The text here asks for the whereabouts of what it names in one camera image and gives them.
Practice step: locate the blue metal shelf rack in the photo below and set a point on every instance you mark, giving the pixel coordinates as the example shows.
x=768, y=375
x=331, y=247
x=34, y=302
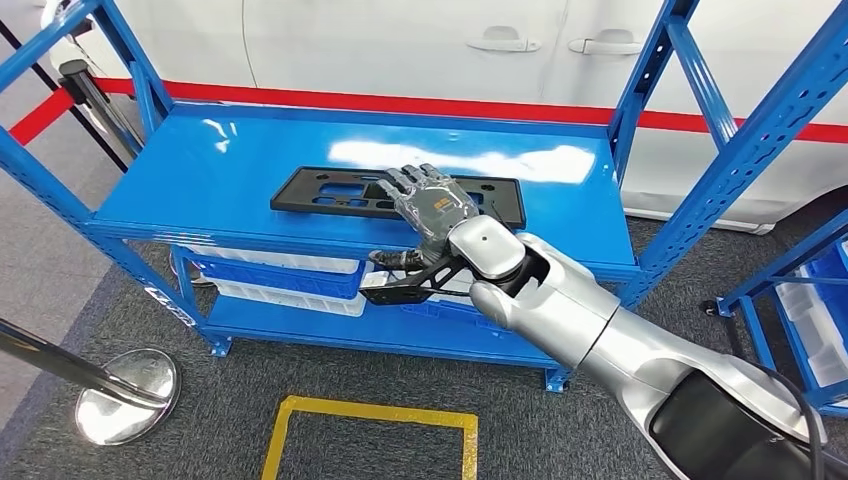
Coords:
x=218, y=172
x=748, y=298

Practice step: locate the chrome stanchion post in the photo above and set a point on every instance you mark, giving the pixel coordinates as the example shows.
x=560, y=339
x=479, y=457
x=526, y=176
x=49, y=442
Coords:
x=99, y=106
x=126, y=397

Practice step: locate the white car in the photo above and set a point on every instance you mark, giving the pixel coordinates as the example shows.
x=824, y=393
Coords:
x=397, y=46

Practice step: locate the yellow floor tape square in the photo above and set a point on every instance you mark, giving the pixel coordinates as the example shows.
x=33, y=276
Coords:
x=371, y=411

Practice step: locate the black plastic panel part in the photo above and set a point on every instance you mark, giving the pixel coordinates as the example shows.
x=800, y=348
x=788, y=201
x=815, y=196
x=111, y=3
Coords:
x=311, y=195

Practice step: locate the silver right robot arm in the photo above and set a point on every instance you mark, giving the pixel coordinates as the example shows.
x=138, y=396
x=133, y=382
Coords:
x=563, y=311

